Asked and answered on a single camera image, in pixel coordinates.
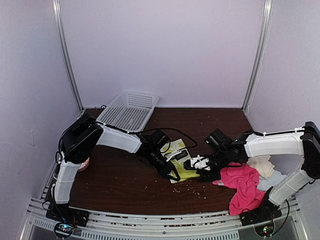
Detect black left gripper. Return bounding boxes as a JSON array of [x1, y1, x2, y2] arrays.
[[147, 148, 181, 182]]

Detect green and white patterned towel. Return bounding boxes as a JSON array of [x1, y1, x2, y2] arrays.
[[160, 138, 199, 184]]

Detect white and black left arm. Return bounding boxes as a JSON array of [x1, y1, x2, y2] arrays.
[[49, 114, 181, 222]]

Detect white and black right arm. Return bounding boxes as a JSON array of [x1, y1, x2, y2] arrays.
[[191, 121, 320, 221]]

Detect pink towel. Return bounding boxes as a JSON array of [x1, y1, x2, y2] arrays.
[[212, 163, 265, 216]]

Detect white perforated plastic basket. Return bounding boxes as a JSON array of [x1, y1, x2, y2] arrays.
[[96, 91, 159, 132]]

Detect cream towel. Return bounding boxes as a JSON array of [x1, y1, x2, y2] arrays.
[[246, 155, 275, 179]]

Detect light blue towel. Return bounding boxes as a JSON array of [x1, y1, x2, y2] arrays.
[[257, 170, 287, 192]]

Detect red patterned bowl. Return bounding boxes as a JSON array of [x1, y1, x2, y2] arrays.
[[77, 157, 90, 172]]

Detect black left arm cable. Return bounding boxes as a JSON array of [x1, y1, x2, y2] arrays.
[[58, 119, 198, 161]]

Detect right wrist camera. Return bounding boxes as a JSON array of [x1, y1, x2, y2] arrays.
[[183, 155, 211, 171]]

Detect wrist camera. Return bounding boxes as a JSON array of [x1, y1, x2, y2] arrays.
[[183, 155, 211, 171], [165, 149, 189, 162]]

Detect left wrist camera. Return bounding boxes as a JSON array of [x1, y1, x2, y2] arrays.
[[165, 149, 189, 162]]

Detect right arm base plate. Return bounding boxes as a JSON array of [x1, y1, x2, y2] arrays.
[[239, 206, 282, 226]]

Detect right aluminium corner post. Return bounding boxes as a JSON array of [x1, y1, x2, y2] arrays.
[[241, 0, 273, 114]]

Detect aluminium corner post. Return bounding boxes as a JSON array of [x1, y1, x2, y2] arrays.
[[52, 0, 84, 112], [241, 0, 273, 114]]

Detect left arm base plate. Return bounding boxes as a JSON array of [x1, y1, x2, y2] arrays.
[[45, 206, 90, 227]]

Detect left aluminium corner post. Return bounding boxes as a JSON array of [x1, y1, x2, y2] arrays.
[[52, 0, 84, 112]]

